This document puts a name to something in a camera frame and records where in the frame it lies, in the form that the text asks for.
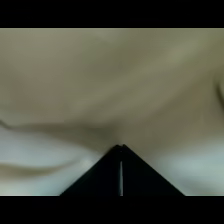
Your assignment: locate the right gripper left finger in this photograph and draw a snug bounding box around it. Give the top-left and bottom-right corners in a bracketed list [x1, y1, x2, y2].
[59, 144, 121, 197]

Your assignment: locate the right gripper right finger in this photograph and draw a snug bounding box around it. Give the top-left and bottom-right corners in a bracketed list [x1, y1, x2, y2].
[119, 143, 185, 197]

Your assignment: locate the beige garment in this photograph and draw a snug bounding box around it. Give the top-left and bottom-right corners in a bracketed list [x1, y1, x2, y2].
[0, 27, 224, 197]

